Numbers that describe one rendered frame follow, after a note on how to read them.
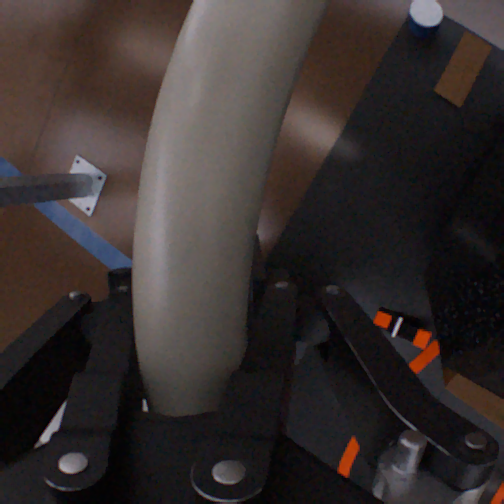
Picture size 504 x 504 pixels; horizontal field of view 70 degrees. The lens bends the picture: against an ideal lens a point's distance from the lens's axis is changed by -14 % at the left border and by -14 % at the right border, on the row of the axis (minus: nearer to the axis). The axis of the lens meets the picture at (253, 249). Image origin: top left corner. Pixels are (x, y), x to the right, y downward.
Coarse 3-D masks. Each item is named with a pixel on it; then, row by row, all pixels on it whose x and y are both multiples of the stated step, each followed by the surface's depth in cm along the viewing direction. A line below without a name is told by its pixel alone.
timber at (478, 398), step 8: (448, 376) 121; (456, 376) 116; (448, 384) 117; (456, 384) 116; (464, 384) 115; (472, 384) 114; (456, 392) 116; (464, 392) 115; (472, 392) 114; (480, 392) 113; (488, 392) 112; (464, 400) 116; (472, 400) 115; (480, 400) 114; (488, 400) 113; (496, 400) 112; (480, 408) 114; (488, 408) 113; (496, 408) 112; (488, 416) 113; (496, 416) 112; (496, 424) 113
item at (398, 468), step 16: (416, 432) 7; (400, 448) 7; (416, 448) 7; (384, 464) 7; (400, 464) 7; (416, 464) 7; (384, 480) 7; (400, 480) 7; (416, 480) 7; (432, 480) 7; (384, 496) 7; (400, 496) 6; (416, 496) 6; (432, 496) 6; (448, 496) 6; (464, 496) 6; (480, 496) 7
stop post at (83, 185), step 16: (80, 160) 164; (16, 176) 130; (32, 176) 137; (48, 176) 145; (64, 176) 153; (80, 176) 161; (96, 176) 162; (0, 192) 119; (16, 192) 126; (32, 192) 134; (48, 192) 142; (64, 192) 151; (80, 192) 160; (96, 192) 163; (80, 208) 168
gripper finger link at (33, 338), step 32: (64, 320) 13; (32, 352) 10; (64, 352) 12; (0, 384) 9; (32, 384) 10; (64, 384) 12; (0, 416) 8; (32, 416) 10; (0, 448) 8; (32, 448) 10
